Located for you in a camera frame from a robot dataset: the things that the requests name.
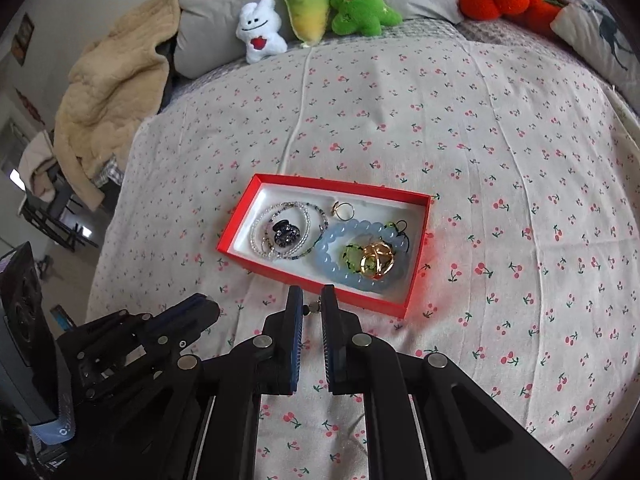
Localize blue cable strap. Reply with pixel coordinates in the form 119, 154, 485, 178
30, 360, 78, 443

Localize beige quilted blanket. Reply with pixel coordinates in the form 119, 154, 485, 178
54, 0, 181, 201

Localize green tree plush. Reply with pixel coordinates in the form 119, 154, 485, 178
330, 0, 403, 37

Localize deer print pillow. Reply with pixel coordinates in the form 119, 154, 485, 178
550, 2, 640, 101

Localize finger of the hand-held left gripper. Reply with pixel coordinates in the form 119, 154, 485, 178
57, 292, 207, 361
80, 299, 221, 403

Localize small wall poster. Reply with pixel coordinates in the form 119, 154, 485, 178
10, 14, 35, 66

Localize red jewelry box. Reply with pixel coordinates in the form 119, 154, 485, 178
216, 174, 432, 320

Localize black chair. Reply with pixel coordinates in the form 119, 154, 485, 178
20, 170, 98, 253

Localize black hair claw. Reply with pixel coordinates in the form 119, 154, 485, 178
270, 219, 301, 248

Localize green bead bracelet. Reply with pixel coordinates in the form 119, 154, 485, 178
341, 219, 413, 279

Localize red wall decoration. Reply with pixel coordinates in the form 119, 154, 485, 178
15, 87, 48, 123

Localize pile of clothes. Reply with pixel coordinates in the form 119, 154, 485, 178
20, 130, 58, 201

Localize multicolour bead bracelet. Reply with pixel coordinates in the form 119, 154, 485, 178
265, 201, 331, 261

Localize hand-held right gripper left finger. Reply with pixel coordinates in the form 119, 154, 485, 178
50, 284, 306, 480

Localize gold bangle rings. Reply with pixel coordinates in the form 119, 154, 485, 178
360, 241, 397, 279

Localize blue bead bracelet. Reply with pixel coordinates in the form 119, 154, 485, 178
315, 219, 416, 293

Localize cherry print bed sheet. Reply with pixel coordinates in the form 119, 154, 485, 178
85, 35, 640, 480

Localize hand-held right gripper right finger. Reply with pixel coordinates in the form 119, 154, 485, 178
320, 284, 574, 480

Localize green yellow carrot plush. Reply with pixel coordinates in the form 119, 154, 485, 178
284, 0, 331, 47

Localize clear bead bracelet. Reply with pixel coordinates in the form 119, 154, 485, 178
250, 202, 313, 261

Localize white bunny plush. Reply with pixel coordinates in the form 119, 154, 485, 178
236, 0, 288, 65

